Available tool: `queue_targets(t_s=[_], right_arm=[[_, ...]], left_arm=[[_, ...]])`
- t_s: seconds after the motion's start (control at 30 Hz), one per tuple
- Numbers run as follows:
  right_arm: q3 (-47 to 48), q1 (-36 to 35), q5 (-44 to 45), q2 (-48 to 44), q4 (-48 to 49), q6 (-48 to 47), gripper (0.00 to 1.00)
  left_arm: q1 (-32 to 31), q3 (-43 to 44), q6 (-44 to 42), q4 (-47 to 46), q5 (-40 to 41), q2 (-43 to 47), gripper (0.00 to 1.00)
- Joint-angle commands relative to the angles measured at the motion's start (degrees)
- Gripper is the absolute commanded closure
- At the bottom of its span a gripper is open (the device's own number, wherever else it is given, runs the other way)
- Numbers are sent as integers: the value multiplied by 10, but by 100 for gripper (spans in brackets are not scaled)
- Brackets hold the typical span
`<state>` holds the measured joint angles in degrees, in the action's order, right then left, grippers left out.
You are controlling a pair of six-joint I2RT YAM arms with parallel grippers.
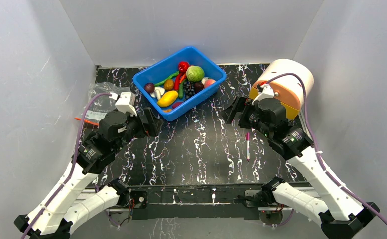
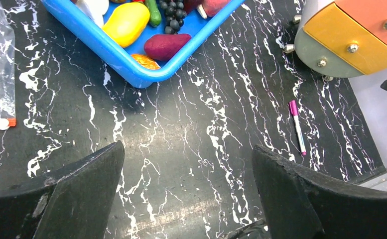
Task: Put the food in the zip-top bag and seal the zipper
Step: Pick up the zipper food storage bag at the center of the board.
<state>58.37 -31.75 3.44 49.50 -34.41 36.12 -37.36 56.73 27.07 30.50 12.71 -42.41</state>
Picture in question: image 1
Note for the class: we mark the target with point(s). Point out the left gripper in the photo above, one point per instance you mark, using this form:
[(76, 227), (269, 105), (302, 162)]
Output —
[(152, 127)]

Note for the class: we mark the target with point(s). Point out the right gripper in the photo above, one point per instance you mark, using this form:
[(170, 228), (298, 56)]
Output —
[(243, 112)]

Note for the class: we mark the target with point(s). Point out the yellow toy mango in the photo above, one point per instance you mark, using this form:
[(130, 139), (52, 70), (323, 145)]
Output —
[(168, 98)]

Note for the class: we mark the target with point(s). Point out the green toy cabbage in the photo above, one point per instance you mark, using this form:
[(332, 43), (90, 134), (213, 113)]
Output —
[(195, 73)]

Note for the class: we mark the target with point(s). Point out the clear zip top bag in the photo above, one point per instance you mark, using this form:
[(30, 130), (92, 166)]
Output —
[(103, 104)]

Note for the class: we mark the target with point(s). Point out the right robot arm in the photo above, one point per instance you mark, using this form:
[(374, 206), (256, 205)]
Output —
[(339, 215)]

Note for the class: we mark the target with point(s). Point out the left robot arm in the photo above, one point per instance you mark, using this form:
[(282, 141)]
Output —
[(57, 216)]

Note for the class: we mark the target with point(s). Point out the pink marker pen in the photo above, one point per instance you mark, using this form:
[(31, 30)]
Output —
[(248, 147)]

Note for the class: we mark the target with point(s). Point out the purple toy sweet potato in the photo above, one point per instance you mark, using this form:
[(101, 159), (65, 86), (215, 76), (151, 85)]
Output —
[(176, 104)]

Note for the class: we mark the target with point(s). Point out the white toy mushroom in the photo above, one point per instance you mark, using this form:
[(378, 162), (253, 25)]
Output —
[(158, 92)]

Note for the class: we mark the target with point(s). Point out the pink toy peach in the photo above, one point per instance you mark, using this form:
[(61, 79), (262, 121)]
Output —
[(209, 82)]

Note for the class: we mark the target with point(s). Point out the dark red toy onion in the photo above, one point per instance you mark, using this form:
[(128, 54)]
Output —
[(149, 87)]

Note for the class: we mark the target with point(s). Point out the dark toy plum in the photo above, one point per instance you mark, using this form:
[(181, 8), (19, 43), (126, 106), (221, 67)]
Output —
[(198, 86)]

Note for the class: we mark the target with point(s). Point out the white toy garlic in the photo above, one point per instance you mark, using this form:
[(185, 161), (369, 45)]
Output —
[(203, 81)]

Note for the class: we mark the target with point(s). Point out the brown toy potato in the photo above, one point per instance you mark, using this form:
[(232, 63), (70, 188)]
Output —
[(168, 85)]

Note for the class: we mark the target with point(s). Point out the green toy cucumber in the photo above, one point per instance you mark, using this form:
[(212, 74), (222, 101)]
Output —
[(181, 90)]

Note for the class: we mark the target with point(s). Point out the dark toy grapes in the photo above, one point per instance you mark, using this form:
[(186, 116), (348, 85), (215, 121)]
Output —
[(188, 88)]

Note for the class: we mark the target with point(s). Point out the blue plastic bin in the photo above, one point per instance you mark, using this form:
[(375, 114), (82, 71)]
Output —
[(180, 82)]

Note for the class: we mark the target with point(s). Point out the green toy bean pod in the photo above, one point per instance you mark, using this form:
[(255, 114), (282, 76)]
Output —
[(169, 77)]

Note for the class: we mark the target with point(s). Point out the round drawer box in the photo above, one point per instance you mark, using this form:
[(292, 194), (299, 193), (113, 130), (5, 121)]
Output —
[(288, 89)]

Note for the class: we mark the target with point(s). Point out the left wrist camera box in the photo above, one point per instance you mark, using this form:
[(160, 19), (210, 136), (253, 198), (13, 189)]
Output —
[(125, 103)]

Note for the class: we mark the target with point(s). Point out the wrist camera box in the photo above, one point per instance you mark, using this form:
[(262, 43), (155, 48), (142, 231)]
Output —
[(260, 92), (125, 103)]

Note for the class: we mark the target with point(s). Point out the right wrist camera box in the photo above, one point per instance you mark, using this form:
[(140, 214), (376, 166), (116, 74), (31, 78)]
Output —
[(260, 92)]

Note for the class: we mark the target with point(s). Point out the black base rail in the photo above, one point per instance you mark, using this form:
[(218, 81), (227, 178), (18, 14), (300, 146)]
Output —
[(200, 201)]

